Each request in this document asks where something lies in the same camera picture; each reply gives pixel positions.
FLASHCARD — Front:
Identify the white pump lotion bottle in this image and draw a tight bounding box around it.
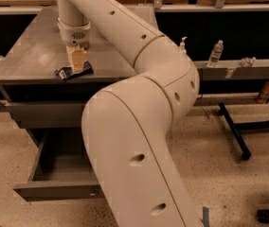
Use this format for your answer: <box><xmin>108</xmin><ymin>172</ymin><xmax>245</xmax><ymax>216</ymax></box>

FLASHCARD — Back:
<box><xmin>179</xmin><ymin>37</ymin><xmax>187</xmax><ymax>54</ymax></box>

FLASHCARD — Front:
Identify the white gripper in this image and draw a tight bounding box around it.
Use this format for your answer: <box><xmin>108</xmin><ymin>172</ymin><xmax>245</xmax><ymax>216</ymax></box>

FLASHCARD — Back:
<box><xmin>58</xmin><ymin>19</ymin><xmax>91</xmax><ymax>73</ymax></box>

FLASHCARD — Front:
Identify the black metal stand leg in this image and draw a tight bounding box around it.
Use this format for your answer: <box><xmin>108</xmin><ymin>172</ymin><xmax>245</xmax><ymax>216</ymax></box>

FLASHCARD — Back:
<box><xmin>218</xmin><ymin>103</ymin><xmax>251</xmax><ymax>161</ymax></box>

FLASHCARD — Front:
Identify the orange spray bottle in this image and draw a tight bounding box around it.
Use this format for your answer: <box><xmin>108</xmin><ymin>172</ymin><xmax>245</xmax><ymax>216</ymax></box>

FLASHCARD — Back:
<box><xmin>256</xmin><ymin>81</ymin><xmax>269</xmax><ymax>103</ymax></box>

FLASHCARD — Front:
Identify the crumpled clear plastic wrap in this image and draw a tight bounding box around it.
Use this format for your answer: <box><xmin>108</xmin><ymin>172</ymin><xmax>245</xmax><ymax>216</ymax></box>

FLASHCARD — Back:
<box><xmin>240</xmin><ymin>57</ymin><xmax>257</xmax><ymax>68</ymax></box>

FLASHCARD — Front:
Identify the black chair caster base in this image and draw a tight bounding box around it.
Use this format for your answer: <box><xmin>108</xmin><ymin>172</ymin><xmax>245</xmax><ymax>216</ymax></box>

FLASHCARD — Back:
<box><xmin>257</xmin><ymin>209</ymin><xmax>269</xmax><ymax>224</ymax></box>

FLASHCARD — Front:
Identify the dark blue rxbar wrapper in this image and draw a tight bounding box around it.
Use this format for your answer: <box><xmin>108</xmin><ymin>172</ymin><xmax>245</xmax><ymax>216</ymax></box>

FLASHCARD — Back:
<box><xmin>55</xmin><ymin>61</ymin><xmax>94</xmax><ymax>81</ymax></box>

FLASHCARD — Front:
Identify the open grey middle drawer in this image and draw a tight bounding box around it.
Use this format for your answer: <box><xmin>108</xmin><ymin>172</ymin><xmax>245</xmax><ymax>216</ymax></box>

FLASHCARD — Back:
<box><xmin>13</xmin><ymin>128</ymin><xmax>104</xmax><ymax>201</ymax></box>

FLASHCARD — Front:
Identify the closed grey top drawer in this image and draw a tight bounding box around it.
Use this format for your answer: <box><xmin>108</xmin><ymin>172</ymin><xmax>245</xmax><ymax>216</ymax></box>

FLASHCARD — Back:
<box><xmin>6</xmin><ymin>101</ymin><xmax>83</xmax><ymax>129</ymax></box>

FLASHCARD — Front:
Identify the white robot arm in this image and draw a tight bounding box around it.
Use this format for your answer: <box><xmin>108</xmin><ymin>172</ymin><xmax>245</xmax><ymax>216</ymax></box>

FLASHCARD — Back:
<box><xmin>58</xmin><ymin>0</ymin><xmax>204</xmax><ymax>227</ymax></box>

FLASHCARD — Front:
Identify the grey wooden drawer cabinet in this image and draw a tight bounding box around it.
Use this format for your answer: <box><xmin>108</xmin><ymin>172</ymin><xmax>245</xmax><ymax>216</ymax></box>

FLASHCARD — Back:
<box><xmin>0</xmin><ymin>5</ymin><xmax>161</xmax><ymax>144</ymax></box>

